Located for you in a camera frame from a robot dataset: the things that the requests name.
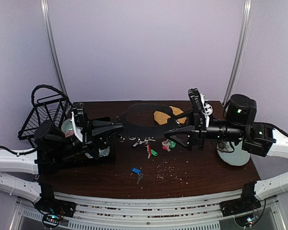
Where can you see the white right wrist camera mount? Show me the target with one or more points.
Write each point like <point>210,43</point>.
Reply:
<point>207,109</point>

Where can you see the green tag key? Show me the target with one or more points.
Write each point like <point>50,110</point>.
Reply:
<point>168,145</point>
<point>154,153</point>

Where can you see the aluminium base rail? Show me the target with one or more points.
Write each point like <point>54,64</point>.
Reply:
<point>180,213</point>

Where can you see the black tag key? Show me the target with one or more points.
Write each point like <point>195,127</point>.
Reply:
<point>138,143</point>

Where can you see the yellow polka dot plate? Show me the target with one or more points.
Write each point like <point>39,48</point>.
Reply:
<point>162,118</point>

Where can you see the blue tag key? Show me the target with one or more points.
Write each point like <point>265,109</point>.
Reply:
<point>139,173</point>

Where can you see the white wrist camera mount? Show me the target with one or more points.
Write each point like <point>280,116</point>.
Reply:
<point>207,109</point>
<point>77,130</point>

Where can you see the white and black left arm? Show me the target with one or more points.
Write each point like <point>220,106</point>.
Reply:
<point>23,161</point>

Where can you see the patterned plate in stand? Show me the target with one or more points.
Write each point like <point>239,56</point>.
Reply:
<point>102,153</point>

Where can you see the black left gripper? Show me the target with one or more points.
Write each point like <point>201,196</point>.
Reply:
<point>99,135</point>

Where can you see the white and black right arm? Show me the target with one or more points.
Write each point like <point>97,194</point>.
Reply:
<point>237,127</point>

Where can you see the left aluminium corner post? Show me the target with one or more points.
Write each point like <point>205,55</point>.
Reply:
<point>51,42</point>

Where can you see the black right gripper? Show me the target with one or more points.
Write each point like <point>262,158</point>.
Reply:
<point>199,133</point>

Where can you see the black wire dish rack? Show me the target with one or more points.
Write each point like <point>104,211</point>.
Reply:
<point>54,108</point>

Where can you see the teal floral plate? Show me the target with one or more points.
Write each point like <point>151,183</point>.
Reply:
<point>232,155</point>

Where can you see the red tag key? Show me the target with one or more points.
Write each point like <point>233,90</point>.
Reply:
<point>149,150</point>

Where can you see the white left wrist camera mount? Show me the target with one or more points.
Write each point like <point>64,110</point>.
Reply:
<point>77,130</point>

